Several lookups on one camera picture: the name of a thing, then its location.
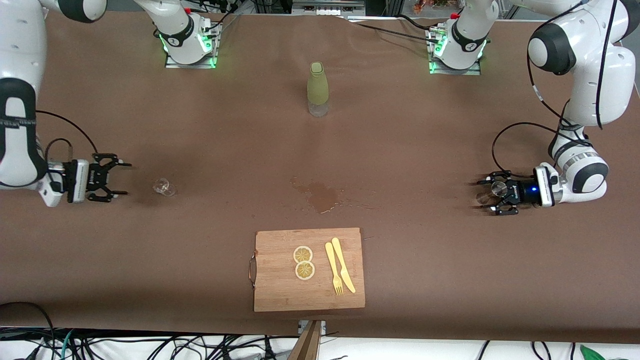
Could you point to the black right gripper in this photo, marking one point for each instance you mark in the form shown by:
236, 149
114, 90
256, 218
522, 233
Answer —
94, 177

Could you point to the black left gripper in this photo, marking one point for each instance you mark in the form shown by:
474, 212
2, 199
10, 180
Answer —
523, 192

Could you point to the steel cone jigger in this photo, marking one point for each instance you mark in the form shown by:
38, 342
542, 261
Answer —
497, 189

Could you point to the clear glass measuring cup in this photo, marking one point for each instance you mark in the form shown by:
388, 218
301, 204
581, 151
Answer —
164, 187

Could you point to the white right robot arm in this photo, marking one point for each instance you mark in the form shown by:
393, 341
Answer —
20, 60

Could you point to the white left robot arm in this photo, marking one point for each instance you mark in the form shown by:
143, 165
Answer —
600, 75

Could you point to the brown table cover sheet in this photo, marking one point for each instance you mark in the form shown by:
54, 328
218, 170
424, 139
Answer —
225, 150

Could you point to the yellow plastic knife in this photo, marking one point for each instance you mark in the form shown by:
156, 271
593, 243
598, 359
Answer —
340, 257

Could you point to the green plastic object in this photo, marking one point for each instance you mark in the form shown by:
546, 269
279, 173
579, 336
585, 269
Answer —
592, 354

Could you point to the yellow plastic fork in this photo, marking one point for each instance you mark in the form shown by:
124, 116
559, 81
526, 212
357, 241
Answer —
331, 260

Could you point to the wooden cutting board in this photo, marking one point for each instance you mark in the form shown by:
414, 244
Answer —
280, 290

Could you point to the yellow lemon slice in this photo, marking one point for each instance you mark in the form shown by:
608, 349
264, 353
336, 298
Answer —
305, 271
302, 254

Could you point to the green sleeved glass bottle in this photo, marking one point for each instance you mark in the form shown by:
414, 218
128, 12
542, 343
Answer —
317, 85

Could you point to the wooden beam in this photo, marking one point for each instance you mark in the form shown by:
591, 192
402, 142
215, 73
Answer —
307, 345

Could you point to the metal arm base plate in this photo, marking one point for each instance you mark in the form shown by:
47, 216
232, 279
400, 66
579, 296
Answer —
475, 71
172, 65

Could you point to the small metal bracket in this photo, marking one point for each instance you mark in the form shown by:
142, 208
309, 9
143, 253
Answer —
301, 326

